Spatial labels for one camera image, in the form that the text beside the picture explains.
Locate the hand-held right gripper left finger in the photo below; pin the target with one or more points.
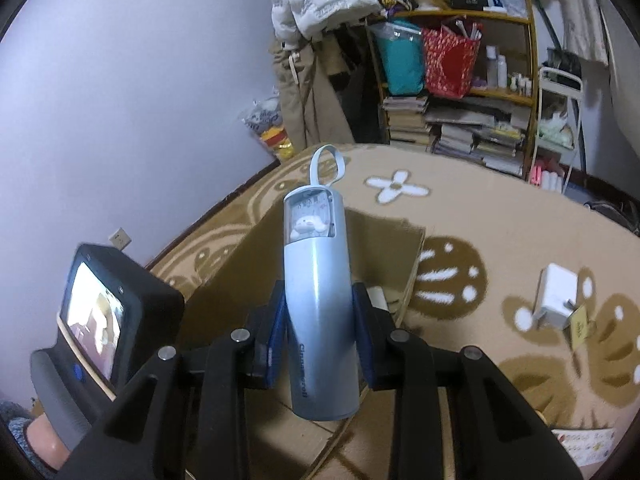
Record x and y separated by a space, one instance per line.
277 342

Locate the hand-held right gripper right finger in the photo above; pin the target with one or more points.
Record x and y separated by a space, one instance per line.
362 342

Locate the light blue water bottle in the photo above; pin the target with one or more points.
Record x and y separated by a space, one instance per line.
320 310

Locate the brown cardboard box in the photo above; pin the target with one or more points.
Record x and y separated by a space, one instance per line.
382 247

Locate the person's left forearm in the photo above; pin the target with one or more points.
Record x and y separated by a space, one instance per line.
42 440

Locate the beige flower patterned carpet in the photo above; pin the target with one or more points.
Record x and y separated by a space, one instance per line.
475 210

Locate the white power adapter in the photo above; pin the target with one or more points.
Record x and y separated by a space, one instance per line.
555 295

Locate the yellow paper tag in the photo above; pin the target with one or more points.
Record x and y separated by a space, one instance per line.
579 327

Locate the clear plastic snack bag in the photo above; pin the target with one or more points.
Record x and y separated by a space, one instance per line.
267 125

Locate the stack of books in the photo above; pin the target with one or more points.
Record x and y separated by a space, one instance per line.
465 135

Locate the colourful sticker sheet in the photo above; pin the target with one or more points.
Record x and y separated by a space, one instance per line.
585 445

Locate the pink and white bottles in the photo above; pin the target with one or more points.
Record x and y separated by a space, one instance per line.
547 177

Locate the beige trench coat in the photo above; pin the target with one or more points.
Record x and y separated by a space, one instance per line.
305 95

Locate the teal storage bag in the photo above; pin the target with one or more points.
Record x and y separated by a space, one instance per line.
400 65

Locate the black chair base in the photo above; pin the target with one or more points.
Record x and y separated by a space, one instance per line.
615 217

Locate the pale green packet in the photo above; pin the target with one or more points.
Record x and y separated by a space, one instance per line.
555 132

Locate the black hanging garment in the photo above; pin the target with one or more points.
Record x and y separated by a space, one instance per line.
345 55

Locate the red gift bag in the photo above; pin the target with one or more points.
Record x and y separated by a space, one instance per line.
450 65

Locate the group of cosmetic bottles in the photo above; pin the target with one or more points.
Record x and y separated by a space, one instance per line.
500 70

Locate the wooden shelf unit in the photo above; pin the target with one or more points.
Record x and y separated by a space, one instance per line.
525 60

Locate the white metal cart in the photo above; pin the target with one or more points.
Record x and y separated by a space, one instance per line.
575 95

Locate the black item on cart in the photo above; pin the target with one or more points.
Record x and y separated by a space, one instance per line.
562 67

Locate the white bedding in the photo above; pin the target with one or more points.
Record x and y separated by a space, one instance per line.
585 5

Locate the white wall socket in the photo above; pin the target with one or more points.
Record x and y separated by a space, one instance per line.
120 239

